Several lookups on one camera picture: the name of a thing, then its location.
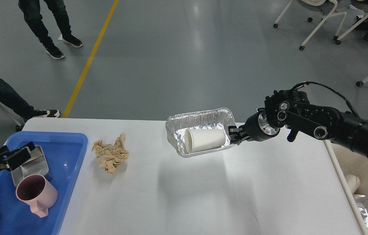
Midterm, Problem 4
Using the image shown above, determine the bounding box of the blue plastic tray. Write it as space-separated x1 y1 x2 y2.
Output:
0 131 88 235

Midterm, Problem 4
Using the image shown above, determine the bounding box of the pink mug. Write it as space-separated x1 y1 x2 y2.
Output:
15 174 58 218

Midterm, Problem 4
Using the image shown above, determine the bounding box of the beige plastic bin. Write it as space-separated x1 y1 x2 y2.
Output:
326 141 368 196

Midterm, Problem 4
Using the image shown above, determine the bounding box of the brown paper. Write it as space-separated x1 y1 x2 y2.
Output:
91 133 130 174

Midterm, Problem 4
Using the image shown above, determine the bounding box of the person in dark jeans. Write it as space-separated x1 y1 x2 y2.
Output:
0 78 60 122

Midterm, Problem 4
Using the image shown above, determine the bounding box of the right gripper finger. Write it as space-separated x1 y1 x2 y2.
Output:
228 126 251 145

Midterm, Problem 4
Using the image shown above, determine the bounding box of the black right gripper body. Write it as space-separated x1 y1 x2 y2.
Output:
244 111 280 142

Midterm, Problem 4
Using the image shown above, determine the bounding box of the stainless steel tray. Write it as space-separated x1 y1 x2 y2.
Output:
11 145 53 187

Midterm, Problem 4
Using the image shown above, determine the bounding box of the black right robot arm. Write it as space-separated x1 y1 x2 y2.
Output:
227 81 368 159

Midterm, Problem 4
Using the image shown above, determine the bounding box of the white paper cup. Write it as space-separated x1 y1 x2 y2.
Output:
184 129 227 154

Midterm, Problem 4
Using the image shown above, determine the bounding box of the aluminium foil tray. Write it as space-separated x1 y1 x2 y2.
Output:
165 107 236 158

